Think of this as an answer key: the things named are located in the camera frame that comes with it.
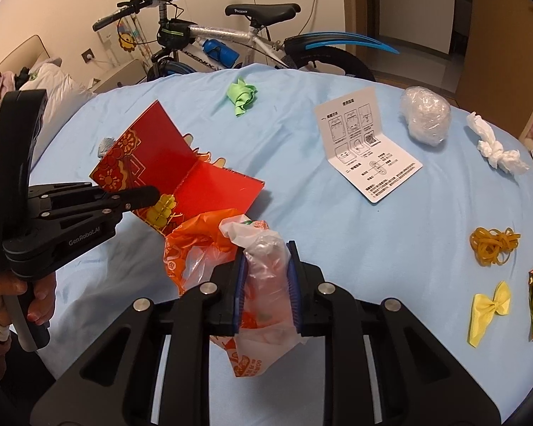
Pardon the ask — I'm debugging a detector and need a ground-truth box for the light blue bed sheet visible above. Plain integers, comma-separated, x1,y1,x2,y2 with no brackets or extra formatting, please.
9,63,533,426

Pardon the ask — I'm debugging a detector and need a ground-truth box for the green crumpled cloth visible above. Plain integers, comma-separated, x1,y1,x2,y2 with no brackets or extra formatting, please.
226,77,258,117

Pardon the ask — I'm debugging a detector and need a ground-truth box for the red greeting card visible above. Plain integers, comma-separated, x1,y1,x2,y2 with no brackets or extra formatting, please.
90,100,266,237

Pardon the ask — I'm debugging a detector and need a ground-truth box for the white instruction leaflet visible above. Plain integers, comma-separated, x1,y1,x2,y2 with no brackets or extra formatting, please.
314,87,424,205

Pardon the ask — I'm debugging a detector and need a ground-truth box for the blue water bottle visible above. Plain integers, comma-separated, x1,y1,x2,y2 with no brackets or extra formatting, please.
202,38,239,69

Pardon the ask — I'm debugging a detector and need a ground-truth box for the white pillow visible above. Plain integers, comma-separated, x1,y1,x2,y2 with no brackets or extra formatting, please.
20,63,94,169

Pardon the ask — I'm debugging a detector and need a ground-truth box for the lion sticker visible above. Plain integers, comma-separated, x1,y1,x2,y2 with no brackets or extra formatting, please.
115,22,136,51

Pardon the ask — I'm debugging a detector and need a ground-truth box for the beige headboard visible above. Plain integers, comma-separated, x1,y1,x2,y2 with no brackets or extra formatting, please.
0,34,43,94

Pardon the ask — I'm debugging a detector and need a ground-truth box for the wooden wardrobe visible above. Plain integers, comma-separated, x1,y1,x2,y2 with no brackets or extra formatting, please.
459,0,533,138

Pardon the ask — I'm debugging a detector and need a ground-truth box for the white bicycle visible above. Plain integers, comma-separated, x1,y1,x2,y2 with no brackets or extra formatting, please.
92,0,400,84

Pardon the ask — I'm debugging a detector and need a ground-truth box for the white crumpled plastic bag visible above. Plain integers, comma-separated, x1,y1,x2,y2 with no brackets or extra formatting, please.
465,112,530,176

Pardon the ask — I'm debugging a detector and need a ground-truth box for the clear plastic wrap ball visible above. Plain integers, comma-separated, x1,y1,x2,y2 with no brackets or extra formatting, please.
400,85,452,148

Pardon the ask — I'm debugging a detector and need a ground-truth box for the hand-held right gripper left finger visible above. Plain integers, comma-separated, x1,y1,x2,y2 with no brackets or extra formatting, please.
33,255,249,426

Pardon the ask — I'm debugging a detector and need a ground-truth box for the person's left hand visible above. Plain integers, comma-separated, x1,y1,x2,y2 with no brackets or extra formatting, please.
0,271,57,327

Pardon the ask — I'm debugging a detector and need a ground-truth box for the orange plastic bag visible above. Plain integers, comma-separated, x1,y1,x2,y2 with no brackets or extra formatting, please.
162,208,309,378

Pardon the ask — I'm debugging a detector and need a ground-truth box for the white nightstand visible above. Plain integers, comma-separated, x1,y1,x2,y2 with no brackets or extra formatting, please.
91,59,148,94

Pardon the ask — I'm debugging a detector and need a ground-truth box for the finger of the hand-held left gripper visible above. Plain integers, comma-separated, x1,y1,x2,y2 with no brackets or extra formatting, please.
27,182,97,203
33,186,161,231

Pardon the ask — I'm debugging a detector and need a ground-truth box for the clear plastic bag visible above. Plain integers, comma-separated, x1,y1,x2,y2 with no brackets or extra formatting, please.
219,218,309,351

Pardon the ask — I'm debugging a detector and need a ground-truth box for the yellow ribbon bow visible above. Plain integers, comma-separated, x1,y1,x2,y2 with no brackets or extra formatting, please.
467,280,512,348

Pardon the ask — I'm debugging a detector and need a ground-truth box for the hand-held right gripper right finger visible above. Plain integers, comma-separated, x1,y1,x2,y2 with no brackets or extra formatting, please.
285,240,502,426

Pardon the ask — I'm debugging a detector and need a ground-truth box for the bundle of rubber bands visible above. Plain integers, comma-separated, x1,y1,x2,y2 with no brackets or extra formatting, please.
469,226,521,268

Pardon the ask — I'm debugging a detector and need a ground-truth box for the white decorated panel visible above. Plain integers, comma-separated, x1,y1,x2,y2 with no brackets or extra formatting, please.
98,9,154,63

